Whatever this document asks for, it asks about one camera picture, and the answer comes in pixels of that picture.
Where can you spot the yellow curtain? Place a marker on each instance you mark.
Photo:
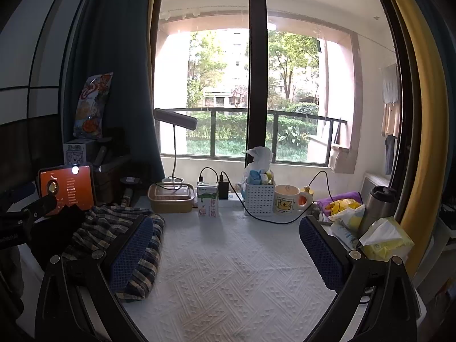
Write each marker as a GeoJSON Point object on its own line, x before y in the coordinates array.
{"type": "Point", "coordinates": [427, 114]}

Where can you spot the white perforated basket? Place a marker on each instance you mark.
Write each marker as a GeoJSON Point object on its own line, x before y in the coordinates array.
{"type": "Point", "coordinates": [259, 199]}

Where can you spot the blue item in basket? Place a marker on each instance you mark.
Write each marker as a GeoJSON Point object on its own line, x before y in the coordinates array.
{"type": "Point", "coordinates": [254, 177]}

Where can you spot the black window post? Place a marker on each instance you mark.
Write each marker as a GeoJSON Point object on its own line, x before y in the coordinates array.
{"type": "Point", "coordinates": [258, 60]}

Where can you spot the white power strip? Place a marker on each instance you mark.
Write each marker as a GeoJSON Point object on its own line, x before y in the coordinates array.
{"type": "Point", "coordinates": [235, 203]}

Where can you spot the black charger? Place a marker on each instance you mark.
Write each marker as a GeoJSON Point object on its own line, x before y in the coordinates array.
{"type": "Point", "coordinates": [223, 190]}

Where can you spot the small white printed box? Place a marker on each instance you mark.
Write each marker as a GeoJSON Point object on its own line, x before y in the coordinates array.
{"type": "Point", "coordinates": [75, 155]}

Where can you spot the steel tumbler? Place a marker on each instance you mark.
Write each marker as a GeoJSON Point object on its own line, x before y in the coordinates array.
{"type": "Point", "coordinates": [377, 206]}

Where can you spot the hanging beige garment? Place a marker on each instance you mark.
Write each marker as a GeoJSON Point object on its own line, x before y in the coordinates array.
{"type": "Point", "coordinates": [391, 121]}

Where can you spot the yellow tissue pack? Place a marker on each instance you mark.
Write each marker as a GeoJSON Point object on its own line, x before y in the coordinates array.
{"type": "Point", "coordinates": [386, 242]}

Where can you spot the dark blue curtain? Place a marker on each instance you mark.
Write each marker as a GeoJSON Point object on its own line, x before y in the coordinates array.
{"type": "Point", "coordinates": [117, 60]}
{"type": "Point", "coordinates": [438, 7]}

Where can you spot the small yellow figurine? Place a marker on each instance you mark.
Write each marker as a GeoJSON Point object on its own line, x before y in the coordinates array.
{"type": "Point", "coordinates": [307, 190]}

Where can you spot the bear print mug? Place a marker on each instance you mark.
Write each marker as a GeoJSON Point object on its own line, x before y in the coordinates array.
{"type": "Point", "coordinates": [285, 203]}

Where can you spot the colourful snack bag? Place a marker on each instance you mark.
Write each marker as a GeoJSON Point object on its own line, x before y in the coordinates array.
{"type": "Point", "coordinates": [92, 107]}

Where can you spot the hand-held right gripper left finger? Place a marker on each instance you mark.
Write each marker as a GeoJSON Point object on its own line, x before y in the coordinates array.
{"type": "Point", "coordinates": [131, 253]}

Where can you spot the hanging dark garment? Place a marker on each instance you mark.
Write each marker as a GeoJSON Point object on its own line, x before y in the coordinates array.
{"type": "Point", "coordinates": [390, 155]}

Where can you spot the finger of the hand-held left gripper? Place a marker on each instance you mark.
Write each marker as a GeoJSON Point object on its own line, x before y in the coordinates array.
{"type": "Point", "coordinates": [19, 194]}
{"type": "Point", "coordinates": [41, 206]}

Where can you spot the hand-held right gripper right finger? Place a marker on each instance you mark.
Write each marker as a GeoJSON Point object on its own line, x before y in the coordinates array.
{"type": "Point", "coordinates": [320, 253]}

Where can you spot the yellow packet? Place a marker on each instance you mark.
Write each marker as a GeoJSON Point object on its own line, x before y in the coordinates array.
{"type": "Point", "coordinates": [343, 206]}

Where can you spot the balcony railing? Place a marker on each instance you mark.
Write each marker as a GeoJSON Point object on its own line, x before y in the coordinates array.
{"type": "Point", "coordinates": [302, 115]}

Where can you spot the balcony ceiling light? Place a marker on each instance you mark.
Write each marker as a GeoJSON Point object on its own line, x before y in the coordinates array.
{"type": "Point", "coordinates": [272, 26]}

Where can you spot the plaid pants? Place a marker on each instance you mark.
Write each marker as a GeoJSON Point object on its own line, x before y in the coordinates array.
{"type": "Point", "coordinates": [96, 224]}

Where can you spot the small dark trinket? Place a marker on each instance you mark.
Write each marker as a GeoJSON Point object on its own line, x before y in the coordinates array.
{"type": "Point", "coordinates": [314, 212]}

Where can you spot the hanging white garment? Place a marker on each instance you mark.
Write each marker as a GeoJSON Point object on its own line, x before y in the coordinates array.
{"type": "Point", "coordinates": [390, 83]}

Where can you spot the brown food container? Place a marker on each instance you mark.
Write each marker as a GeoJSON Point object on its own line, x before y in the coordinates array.
{"type": "Point", "coordinates": [171, 205]}

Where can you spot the white crumpled plastic bag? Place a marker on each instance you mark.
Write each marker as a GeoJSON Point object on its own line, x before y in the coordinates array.
{"type": "Point", "coordinates": [258, 158]}

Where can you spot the white green milk carton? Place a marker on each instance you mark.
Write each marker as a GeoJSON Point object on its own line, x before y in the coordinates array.
{"type": "Point", "coordinates": [207, 203]}

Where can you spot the black handheld device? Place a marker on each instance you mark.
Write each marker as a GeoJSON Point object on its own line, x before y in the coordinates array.
{"type": "Point", "coordinates": [128, 192]}

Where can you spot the white side cabinet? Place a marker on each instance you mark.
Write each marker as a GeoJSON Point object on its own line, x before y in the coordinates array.
{"type": "Point", "coordinates": [440, 242]}

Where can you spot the tablet with orange screen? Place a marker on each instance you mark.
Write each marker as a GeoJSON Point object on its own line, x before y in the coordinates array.
{"type": "Point", "coordinates": [71, 188]}

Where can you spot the desk lamp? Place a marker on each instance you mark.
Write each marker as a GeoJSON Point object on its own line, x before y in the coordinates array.
{"type": "Point", "coordinates": [174, 117]}

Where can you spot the white wipes pack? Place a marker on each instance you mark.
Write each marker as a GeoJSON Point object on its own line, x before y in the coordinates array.
{"type": "Point", "coordinates": [347, 226]}

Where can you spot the yellow item in basket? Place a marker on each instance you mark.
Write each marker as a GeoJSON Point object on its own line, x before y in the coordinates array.
{"type": "Point", "coordinates": [268, 178]}

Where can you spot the purple cloth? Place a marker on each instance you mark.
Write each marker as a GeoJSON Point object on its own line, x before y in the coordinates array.
{"type": "Point", "coordinates": [351, 196]}

